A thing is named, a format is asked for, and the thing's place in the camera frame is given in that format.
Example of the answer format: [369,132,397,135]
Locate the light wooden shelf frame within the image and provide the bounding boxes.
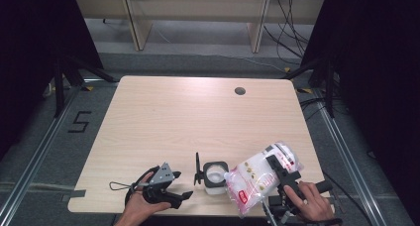
[72,0,326,54]

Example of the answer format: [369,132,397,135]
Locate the black floor cables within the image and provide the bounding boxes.
[298,96,332,122]

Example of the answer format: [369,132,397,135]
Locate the person's left hand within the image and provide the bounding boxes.
[124,171,172,222]

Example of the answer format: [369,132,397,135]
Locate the red and white sugar bag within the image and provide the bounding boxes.
[224,140,304,219]

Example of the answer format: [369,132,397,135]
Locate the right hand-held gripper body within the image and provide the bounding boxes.
[262,169,335,226]

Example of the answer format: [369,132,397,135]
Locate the black curtain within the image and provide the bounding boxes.
[300,0,420,218]
[0,0,104,161]

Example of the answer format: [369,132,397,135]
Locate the person's right hand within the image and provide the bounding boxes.
[282,180,336,224]

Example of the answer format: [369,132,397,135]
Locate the grey tape strip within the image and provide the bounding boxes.
[60,188,87,202]

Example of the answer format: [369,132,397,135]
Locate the thin grey lanyard loop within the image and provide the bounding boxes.
[109,181,137,192]

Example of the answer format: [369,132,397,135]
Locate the black metal stand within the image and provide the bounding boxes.
[53,54,119,119]
[282,57,337,119]

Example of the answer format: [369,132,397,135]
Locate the bundle of black hanging cables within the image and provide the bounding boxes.
[262,0,315,67]

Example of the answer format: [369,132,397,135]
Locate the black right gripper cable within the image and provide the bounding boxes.
[322,170,368,222]

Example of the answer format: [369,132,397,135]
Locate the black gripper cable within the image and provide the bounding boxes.
[124,166,161,207]
[322,170,368,222]

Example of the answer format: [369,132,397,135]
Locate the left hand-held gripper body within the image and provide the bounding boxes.
[142,162,182,206]

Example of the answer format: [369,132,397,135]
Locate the aluminium floor rail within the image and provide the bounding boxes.
[0,84,84,226]
[311,88,389,226]

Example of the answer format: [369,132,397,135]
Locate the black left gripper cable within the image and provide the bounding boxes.
[124,166,161,207]

